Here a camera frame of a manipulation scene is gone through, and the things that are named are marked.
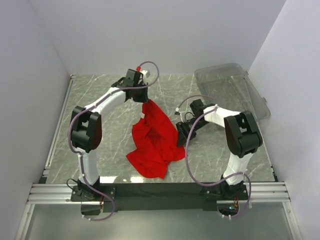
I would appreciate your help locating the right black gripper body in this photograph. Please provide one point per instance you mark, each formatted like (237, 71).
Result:
(196, 125)

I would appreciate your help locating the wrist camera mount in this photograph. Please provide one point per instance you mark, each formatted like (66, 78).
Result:
(145, 73)
(179, 112)

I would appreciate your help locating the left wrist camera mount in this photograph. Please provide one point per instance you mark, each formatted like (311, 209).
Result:
(145, 73)

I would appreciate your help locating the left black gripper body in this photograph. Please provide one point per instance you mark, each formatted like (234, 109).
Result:
(140, 96)

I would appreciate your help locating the aluminium rail frame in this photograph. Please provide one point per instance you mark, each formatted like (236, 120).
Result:
(270, 217)

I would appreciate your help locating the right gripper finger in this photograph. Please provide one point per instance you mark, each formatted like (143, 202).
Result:
(186, 134)
(181, 138)

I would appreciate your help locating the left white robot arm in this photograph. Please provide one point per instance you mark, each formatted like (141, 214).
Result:
(85, 128)

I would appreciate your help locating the black base crossbar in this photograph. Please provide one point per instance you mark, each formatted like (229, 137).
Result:
(159, 196)

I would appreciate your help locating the red t shirt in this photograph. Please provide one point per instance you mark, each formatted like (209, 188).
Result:
(155, 139)

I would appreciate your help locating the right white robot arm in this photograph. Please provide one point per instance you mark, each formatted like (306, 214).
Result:
(242, 133)

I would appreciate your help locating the clear plastic bin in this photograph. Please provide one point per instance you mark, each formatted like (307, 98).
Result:
(231, 88)

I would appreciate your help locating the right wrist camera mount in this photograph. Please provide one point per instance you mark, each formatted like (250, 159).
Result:
(179, 112)

